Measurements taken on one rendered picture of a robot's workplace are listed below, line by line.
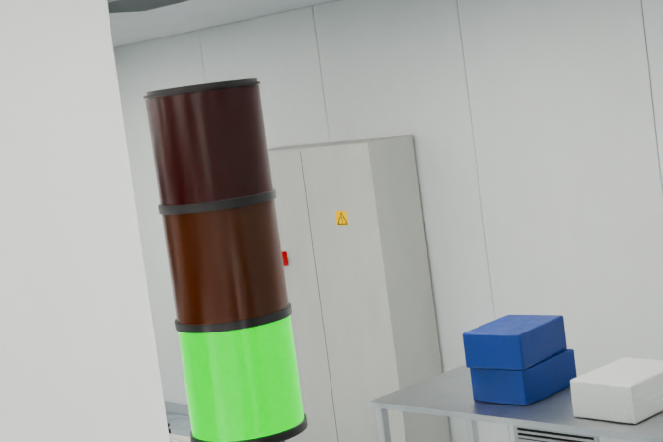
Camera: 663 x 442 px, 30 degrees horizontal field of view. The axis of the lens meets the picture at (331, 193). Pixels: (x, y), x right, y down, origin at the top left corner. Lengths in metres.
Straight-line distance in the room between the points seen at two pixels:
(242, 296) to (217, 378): 0.04
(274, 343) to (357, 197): 6.93
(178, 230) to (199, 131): 0.04
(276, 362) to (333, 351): 7.34
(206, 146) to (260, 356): 0.09
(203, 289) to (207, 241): 0.02
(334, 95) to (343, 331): 1.54
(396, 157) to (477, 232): 0.66
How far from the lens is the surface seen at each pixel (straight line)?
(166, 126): 0.51
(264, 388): 0.52
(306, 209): 7.80
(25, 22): 2.13
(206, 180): 0.51
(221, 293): 0.51
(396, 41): 7.67
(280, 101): 8.48
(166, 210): 0.52
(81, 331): 2.16
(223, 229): 0.51
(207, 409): 0.53
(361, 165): 7.39
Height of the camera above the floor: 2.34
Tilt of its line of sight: 4 degrees down
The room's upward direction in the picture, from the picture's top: 7 degrees counter-clockwise
